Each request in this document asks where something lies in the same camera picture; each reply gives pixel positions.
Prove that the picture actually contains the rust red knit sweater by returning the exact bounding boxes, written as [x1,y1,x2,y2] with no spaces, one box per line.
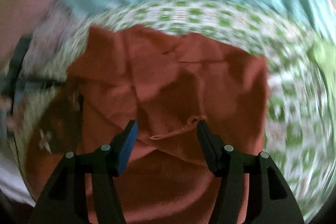
[26,25,268,223]

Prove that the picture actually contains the green white patterned bedsheet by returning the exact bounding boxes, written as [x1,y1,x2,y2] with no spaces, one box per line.
[18,0,335,222]

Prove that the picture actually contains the pastel floral pillow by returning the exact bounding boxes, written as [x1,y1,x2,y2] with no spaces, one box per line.
[23,3,88,80]

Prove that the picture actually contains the pink quilted blanket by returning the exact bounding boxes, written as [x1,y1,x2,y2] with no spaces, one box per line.
[1,0,55,61]

